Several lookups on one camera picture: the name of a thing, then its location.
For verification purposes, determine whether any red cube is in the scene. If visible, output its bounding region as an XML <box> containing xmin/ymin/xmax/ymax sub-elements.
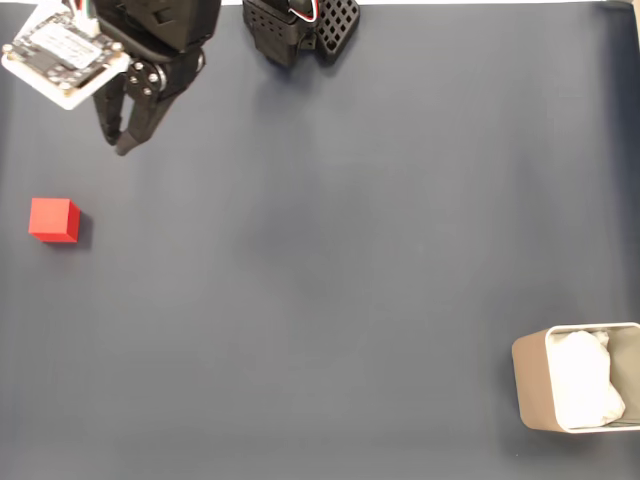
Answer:
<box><xmin>27</xmin><ymin>197</ymin><xmax>82</xmax><ymax>245</ymax></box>

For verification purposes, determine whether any camera board on white mount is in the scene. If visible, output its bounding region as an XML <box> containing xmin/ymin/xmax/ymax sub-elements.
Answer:
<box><xmin>0</xmin><ymin>0</ymin><xmax>134</xmax><ymax>112</ymax></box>

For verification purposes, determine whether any dark grey table mat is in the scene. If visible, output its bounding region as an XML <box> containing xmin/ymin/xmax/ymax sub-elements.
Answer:
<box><xmin>0</xmin><ymin>3</ymin><xmax>640</xmax><ymax>480</ymax></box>

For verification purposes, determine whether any beige metal box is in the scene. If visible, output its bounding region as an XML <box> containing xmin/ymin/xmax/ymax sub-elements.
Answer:
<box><xmin>510</xmin><ymin>321</ymin><xmax>640</xmax><ymax>434</ymax></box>

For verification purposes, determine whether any black camera cable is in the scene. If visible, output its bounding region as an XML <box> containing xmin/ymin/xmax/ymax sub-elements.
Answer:
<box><xmin>69</xmin><ymin>0</ymin><xmax>99</xmax><ymax>24</ymax></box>

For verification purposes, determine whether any white red servo cable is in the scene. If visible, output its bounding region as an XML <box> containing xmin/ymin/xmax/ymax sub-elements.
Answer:
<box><xmin>289</xmin><ymin>0</ymin><xmax>321</xmax><ymax>24</ymax></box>

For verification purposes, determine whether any white crumpled tissue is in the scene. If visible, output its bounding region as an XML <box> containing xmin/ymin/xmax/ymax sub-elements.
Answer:
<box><xmin>548</xmin><ymin>329</ymin><xmax>627</xmax><ymax>430</ymax></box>

